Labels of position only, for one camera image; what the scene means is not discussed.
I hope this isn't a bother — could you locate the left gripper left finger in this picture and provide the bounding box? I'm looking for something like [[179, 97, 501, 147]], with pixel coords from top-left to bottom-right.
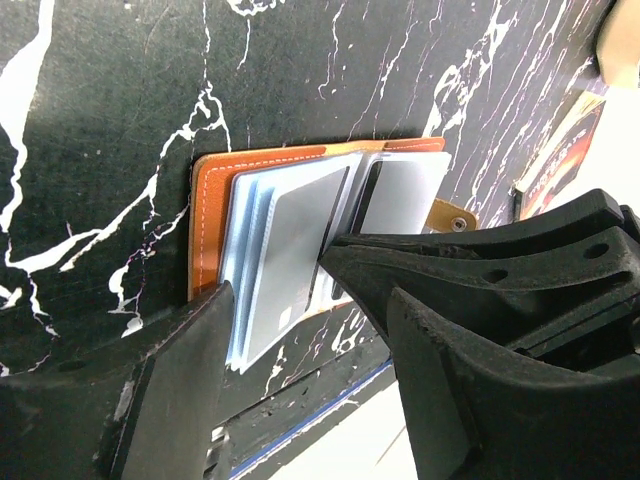
[[1, 283, 234, 479]]

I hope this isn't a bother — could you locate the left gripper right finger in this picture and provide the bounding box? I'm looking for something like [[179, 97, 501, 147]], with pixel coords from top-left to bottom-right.
[[387, 289, 639, 479]]

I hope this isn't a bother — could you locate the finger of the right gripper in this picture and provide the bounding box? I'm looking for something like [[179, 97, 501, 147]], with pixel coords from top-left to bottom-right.
[[321, 226, 639, 350], [329, 189, 628, 259]]

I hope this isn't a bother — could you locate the dark credit card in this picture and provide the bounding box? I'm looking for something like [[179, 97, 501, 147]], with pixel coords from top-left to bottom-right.
[[240, 163, 349, 372], [322, 151, 451, 251]]

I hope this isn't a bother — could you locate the brown leather card holder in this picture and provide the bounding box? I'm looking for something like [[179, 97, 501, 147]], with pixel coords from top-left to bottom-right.
[[188, 137, 477, 373]]

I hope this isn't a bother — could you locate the dark red picture book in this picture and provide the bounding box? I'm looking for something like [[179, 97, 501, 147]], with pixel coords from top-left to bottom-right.
[[513, 91, 606, 221]]

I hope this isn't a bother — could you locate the beige oval tray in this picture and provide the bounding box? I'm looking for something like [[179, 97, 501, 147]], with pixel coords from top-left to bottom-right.
[[596, 0, 639, 90]]

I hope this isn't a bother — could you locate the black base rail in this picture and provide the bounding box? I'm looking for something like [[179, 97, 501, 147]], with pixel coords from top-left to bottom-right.
[[204, 343, 393, 479]]

